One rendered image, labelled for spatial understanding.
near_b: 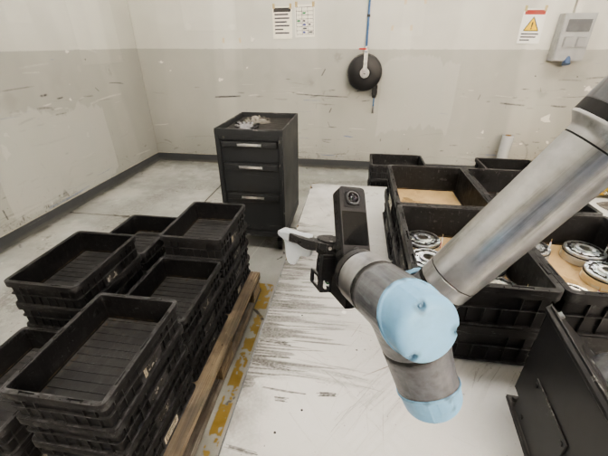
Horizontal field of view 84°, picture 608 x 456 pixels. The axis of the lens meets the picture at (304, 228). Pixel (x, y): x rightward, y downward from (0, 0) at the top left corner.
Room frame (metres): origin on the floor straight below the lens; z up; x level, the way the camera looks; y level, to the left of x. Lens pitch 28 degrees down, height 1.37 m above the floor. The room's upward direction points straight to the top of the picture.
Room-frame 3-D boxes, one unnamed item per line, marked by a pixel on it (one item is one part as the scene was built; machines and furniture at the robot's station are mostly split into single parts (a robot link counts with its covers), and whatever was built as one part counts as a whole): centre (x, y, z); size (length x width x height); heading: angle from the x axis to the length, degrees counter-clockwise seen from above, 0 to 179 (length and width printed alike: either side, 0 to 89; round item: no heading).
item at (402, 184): (1.15, -0.47, 0.87); 0.40 x 0.30 x 0.11; 172
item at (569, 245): (0.81, -0.79, 0.86); 0.10 x 0.10 x 0.01
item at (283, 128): (2.46, 0.31, 0.45); 0.60 x 0.45 x 0.90; 172
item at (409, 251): (0.76, -0.41, 0.92); 0.40 x 0.30 x 0.02; 172
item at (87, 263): (1.19, 0.95, 0.37); 0.40 x 0.30 x 0.45; 172
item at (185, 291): (1.14, 0.56, 0.31); 0.40 x 0.30 x 0.34; 172
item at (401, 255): (0.76, -0.41, 0.87); 0.40 x 0.30 x 0.11; 172
